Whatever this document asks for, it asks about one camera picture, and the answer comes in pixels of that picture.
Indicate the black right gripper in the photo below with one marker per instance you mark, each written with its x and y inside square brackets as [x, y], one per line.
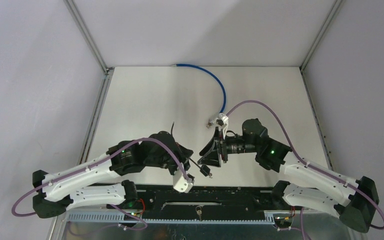
[212, 157]

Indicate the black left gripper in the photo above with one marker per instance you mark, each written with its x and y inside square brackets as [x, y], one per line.
[183, 155]

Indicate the black cable lock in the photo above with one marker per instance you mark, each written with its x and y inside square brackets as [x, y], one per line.
[201, 168]

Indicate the padlock key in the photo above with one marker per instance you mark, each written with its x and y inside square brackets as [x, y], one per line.
[198, 210]

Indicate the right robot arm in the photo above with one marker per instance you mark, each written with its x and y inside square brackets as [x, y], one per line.
[350, 200]

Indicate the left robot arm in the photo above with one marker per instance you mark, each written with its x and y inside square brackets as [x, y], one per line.
[81, 185]

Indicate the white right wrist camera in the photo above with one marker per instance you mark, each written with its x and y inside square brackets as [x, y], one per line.
[223, 121]

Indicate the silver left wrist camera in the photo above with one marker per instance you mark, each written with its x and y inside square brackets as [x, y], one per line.
[181, 184]

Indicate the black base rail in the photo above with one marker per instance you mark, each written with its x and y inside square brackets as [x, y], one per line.
[219, 203]

